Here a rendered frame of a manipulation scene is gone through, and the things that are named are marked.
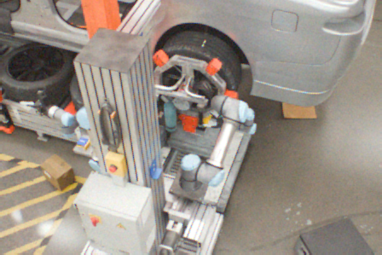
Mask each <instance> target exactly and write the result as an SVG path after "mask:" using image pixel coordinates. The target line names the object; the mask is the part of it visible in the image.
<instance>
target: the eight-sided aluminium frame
mask: <svg viewBox="0 0 382 255"><path fill-rule="evenodd" d="M173 65H179V66H184V67H191V68H193V69H195V70H201V71H202V72H203V73H204V74H205V76H206V77H207V78H208V79H209V80H211V82H212V83H213V84H214V85H215V86H217V88H218V94H219V95H224V93H225V90H226V83H225V82H224V80H222V78H220V77H219V75H217V73H215V74H214V75H213V76H211V75H210V74H209V73H208V72H207V71H206V70H205V69H206V68H207V66H208V63H206V62H205V61H202V60H201V61H200V60H195V59H191V58H188V57H186V56H180V55H174V56H172V57H171V58H170V59H169V60H168V62H166V64H165V65H163V66H162V67H159V66H158V67H156V69H155V71H154V77H155V84H157V85H160V86H163V72H164V71H165V70H168V68H170V67H173ZM160 98H161V99H163V101H165V102H168V101H173V99H174V98H173V96H166V95H163V94H162V96H161V97H160ZM176 110H177V113H182V114H184V115H189V116H192V117H195V118H198V111H197V108H194V107H190V108H189V109H188V110H180V109H179V108H177V107H176ZM213 111H214V110H213V108H212V107H208V108H206V109H205V111H204V112H203V119H205V118H207V117H208V116H210V115H211V114H210V113H209V112H213Z"/></svg>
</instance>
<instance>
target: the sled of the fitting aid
mask: <svg viewBox="0 0 382 255"><path fill-rule="evenodd" d="M167 147H172V148H176V149H181V150H183V151H185V152H190V153H192V154H197V155H201V156H204V157H206V158H210V157H211V152H212V150H213V149H210V148H206V147H201V146H199V145H196V144H192V143H189V142H182V141H180V140H177V139H173V138H171V135H170V136H169V137H168V140H167Z"/></svg>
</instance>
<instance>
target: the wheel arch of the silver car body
mask: <svg viewBox="0 0 382 255"><path fill-rule="evenodd" d="M197 24H198V26H197V27H196V29H195V26H196V25H197ZM194 29H195V31H201V32H205V24H203V23H199V22H193V21H188V22H183V23H179V24H177V25H173V26H171V27H168V29H166V30H165V31H163V32H162V33H161V34H160V36H159V37H158V40H157V41H156V43H155V44H154V48H153V56H154V54H155V53H157V52H158V51H160V50H161V49H163V47H164V46H165V43H166V42H167V41H168V40H169V38H171V37H172V36H173V35H176V34H177V33H179V32H184V31H191V30H192V31H193V30H194ZM208 32H209V33H210V34H211V35H214V36H216V37H217V38H220V39H221V40H223V41H224V42H225V43H226V44H227V45H228V46H229V47H230V48H231V49H233V51H234V52H235V53H236V54H237V56H238V58H239V59H240V64H244V65H249V66H250V67H251V71H252V65H251V63H250V62H249V60H248V57H247V56H246V54H245V52H244V51H243V49H242V48H241V47H240V46H239V45H238V44H237V43H236V42H235V40H233V39H232V38H231V37H230V36H229V35H227V34H226V33H225V32H222V31H221V30H219V29H217V28H216V27H213V26H210V25H208ZM153 56H152V58H153ZM253 88H254V75H253V71H252V89H251V93H252V91H253ZM251 93H250V94H251Z"/></svg>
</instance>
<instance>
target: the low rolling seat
mask: <svg viewBox="0 0 382 255"><path fill-rule="evenodd" d="M294 251H296V255H375V254H374V253H373V250H371V248H370V247H369V245H368V244H367V242H366V241H365V240H364V239H363V237H362V235H361V233H360V232H359V231H358V230H357V227H356V226H355V224H353V222H351V219H350V218H349V217H347V218H343V219H340V220H338V221H335V222H333V223H328V224H327V225H324V226H321V227H318V228H316V229H312V230H310V231H307V232H303V233H302V234H301V235H299V236H298V239H297V242H296V246H295V248H294Z"/></svg>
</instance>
